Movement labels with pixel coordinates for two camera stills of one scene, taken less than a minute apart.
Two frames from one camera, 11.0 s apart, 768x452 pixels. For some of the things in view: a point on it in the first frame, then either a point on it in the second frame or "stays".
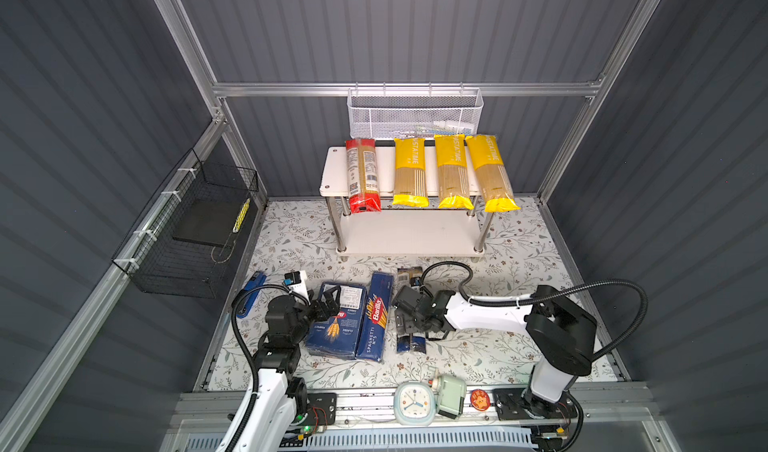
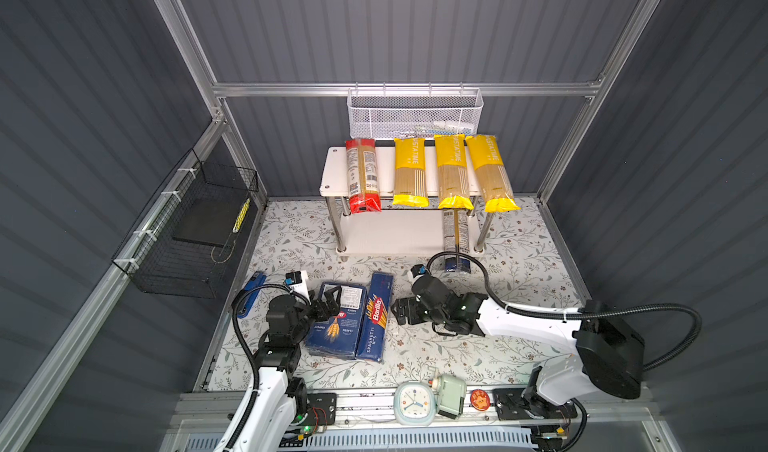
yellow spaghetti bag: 491,177 stays
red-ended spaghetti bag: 363,175 stays
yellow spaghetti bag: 453,183 stays
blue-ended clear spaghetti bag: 410,343 → 456,239
